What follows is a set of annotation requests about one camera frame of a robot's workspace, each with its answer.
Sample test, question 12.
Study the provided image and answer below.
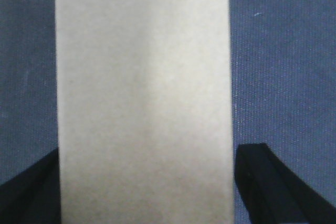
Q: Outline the small brown cardboard package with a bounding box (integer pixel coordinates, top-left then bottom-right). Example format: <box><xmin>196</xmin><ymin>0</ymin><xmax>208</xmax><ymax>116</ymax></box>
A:
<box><xmin>56</xmin><ymin>0</ymin><xmax>234</xmax><ymax>223</ymax></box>

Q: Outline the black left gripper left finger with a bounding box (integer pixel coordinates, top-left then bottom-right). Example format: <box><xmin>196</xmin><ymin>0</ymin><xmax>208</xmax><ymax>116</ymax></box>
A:
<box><xmin>1</xmin><ymin>148</ymin><xmax>61</xmax><ymax>223</ymax></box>

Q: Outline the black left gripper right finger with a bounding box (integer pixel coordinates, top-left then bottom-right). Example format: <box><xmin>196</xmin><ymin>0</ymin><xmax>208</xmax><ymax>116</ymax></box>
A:
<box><xmin>236</xmin><ymin>143</ymin><xmax>335</xmax><ymax>224</ymax></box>

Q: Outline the dark grey table mat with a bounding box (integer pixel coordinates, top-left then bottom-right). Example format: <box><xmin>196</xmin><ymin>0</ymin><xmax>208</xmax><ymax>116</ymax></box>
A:
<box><xmin>1</xmin><ymin>0</ymin><xmax>335</xmax><ymax>223</ymax></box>

